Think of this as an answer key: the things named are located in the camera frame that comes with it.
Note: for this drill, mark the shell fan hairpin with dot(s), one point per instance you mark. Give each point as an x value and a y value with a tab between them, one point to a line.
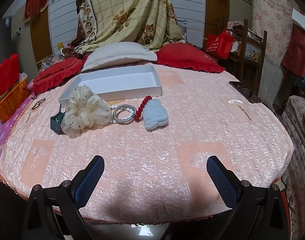
239	104

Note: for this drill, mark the black phone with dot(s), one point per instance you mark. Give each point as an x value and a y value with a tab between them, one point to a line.
247	93

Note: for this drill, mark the blue plastic claw clip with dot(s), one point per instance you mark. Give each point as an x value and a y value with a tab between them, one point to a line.
55	121

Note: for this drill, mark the red shopping bag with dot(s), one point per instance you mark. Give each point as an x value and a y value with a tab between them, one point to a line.
219	46

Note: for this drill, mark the orange plastic basket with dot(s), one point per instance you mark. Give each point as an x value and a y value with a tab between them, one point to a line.
13	100

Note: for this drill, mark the white shallow cardboard box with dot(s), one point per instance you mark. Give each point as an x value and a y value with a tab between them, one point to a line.
118	83

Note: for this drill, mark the cream dotted fabric scrunchie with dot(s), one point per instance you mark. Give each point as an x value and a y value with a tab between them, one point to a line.
85	110

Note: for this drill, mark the pink floral mattress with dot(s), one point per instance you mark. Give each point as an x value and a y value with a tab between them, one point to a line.
274	17

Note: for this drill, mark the white pillow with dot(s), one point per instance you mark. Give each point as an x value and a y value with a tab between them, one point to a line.
117	54

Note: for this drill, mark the right red ruffled cushion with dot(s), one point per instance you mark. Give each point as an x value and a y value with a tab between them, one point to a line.
186	56

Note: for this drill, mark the pink quilted bedspread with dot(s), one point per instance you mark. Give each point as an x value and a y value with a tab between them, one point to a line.
160	176

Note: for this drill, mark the floral beige quilt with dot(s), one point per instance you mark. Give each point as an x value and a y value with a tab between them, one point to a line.
150	23

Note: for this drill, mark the light blue fluffy hair clip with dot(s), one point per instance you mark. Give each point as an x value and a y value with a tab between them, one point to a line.
154	114

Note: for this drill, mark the left red ruffled cushion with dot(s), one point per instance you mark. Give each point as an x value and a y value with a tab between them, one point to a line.
57	74

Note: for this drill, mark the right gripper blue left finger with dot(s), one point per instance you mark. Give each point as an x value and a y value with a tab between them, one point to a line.
86	180

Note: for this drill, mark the purple floral bedsheet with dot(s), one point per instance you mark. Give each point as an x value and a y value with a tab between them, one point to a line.
5	127

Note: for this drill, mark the wooden chair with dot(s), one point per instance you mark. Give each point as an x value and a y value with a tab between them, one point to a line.
249	58

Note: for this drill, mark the red ruffled cushion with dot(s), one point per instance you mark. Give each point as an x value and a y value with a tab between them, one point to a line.
57	74
186	56

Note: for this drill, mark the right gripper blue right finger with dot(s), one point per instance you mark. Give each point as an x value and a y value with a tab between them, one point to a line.
225	181

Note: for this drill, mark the clear plastic bag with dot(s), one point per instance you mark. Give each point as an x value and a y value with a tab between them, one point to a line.
52	60

